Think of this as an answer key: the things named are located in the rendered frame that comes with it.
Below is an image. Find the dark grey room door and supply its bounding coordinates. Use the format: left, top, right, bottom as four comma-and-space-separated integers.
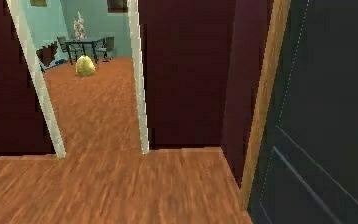
247, 0, 358, 224

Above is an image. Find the yellow rounded lump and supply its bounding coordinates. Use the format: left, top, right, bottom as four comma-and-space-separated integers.
75, 55, 97, 77

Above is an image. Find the dark dining table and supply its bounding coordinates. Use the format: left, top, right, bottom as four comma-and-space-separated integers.
64, 37, 106, 65

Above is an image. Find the grey dining chair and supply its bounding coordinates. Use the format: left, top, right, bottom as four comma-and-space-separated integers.
57, 35, 71, 54
97, 36, 116, 63

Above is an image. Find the white cork tree ornament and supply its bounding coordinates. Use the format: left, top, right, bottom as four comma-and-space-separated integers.
73, 11, 87, 41

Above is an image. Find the dark brown armchair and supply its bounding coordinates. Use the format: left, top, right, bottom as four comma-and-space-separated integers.
35, 40, 59, 68

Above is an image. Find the dark framed wall picture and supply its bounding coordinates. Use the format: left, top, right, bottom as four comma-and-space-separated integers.
107, 0, 129, 14

